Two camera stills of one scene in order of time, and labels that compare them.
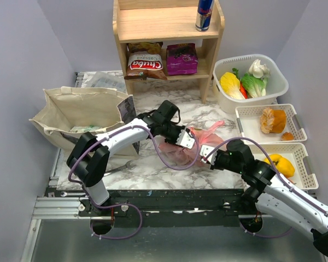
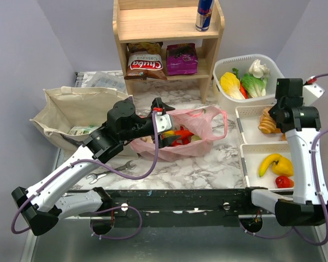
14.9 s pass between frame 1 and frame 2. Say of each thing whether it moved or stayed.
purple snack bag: stayed
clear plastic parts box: stayed
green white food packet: stayed
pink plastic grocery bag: moved
